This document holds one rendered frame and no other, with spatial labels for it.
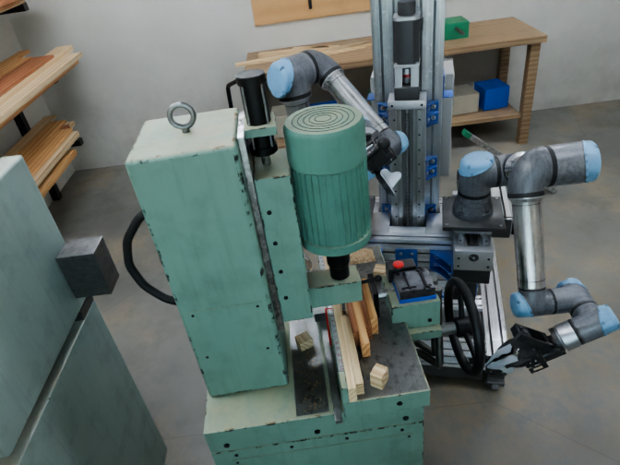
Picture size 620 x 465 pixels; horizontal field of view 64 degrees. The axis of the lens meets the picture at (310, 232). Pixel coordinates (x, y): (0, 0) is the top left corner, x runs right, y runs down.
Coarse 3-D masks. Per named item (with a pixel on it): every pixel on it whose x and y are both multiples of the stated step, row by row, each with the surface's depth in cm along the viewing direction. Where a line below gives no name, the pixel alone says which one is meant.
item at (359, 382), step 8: (344, 312) 142; (344, 328) 132; (352, 336) 130; (352, 344) 127; (352, 352) 125; (352, 360) 123; (352, 368) 121; (360, 368) 121; (360, 376) 119; (360, 384) 117; (360, 392) 119
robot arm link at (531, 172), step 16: (528, 160) 136; (544, 160) 134; (512, 176) 139; (528, 176) 136; (544, 176) 135; (512, 192) 139; (528, 192) 136; (512, 208) 142; (528, 208) 138; (528, 224) 138; (528, 240) 139; (528, 256) 140; (528, 272) 141; (544, 272) 142; (528, 288) 142; (544, 288) 142; (512, 304) 146; (528, 304) 141; (544, 304) 141
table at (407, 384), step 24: (360, 264) 160; (384, 264) 159; (384, 312) 141; (384, 336) 134; (408, 336) 133; (432, 336) 138; (360, 360) 128; (384, 360) 127; (408, 360) 126; (408, 384) 120; (360, 408) 120; (384, 408) 120; (408, 408) 121
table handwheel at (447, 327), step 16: (448, 288) 151; (464, 288) 137; (448, 304) 156; (448, 320) 157; (464, 320) 143; (480, 320) 132; (448, 336) 157; (464, 336) 142; (480, 336) 131; (480, 352) 132; (464, 368) 146; (480, 368) 134
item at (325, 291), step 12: (312, 276) 131; (324, 276) 131; (312, 288) 128; (324, 288) 128; (336, 288) 128; (348, 288) 128; (360, 288) 129; (312, 300) 130; (324, 300) 130; (336, 300) 130; (348, 300) 131; (360, 300) 131
